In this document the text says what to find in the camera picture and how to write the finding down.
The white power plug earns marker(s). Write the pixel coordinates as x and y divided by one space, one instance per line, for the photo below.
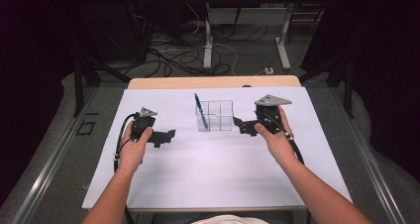
268 70

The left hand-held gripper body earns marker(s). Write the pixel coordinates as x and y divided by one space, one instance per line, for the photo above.
143 121

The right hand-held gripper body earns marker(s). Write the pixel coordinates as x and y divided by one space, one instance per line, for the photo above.
269 113

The white table mat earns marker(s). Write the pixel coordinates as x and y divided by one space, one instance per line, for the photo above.
204 171

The person's right hand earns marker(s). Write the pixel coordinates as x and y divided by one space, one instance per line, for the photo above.
277 144

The black metal stand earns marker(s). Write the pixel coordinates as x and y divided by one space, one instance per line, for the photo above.
346 82
79 82

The blue pen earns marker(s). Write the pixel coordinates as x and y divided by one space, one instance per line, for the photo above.
200 111

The white-legged desk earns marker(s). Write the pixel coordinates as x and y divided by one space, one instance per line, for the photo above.
208 35

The person's left hand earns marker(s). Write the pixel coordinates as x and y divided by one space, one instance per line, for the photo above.
132 151

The person's white clothing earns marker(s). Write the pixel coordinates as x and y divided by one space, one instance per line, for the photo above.
231 220

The black curtain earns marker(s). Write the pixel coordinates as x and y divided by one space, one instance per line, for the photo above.
386 68
29 68

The clear plastic pen holder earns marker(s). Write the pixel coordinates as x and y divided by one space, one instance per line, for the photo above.
219 118

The aluminium floor rail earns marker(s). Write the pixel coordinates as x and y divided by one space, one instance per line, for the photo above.
373 164
49 164

